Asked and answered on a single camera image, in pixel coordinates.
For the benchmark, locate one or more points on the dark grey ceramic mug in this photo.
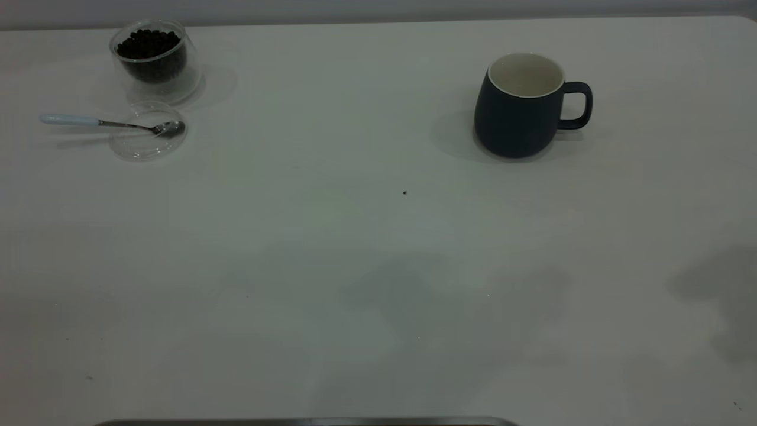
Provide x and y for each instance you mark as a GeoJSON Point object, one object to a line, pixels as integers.
{"type": "Point", "coordinates": [513, 124]}

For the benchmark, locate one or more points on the dark coffee beans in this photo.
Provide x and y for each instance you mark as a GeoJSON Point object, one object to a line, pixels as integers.
{"type": "Point", "coordinates": [151, 50]}

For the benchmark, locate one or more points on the clear glass jar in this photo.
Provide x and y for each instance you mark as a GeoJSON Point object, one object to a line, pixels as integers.
{"type": "Point", "coordinates": [177, 86]}

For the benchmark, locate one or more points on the clear glass dish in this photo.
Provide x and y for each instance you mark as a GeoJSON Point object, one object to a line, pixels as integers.
{"type": "Point", "coordinates": [139, 148]}

